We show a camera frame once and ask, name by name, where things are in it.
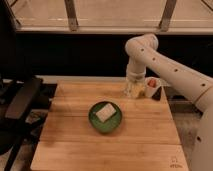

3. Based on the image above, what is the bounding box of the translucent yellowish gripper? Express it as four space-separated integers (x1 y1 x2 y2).
125 81 144 99

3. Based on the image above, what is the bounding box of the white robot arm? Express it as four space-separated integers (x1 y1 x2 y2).
125 34 213 171

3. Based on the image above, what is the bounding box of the white cup with red item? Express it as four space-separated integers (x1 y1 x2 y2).
145 77 162 101

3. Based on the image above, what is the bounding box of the white folded cloth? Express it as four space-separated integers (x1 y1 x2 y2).
96 103 116 122

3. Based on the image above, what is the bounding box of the green round bowl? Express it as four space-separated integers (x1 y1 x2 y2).
88 101 122 134

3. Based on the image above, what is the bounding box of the black office chair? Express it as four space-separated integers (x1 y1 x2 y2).
0 77 46 171

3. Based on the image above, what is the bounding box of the wooden window frame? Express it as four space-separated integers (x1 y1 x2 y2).
0 0 213 35

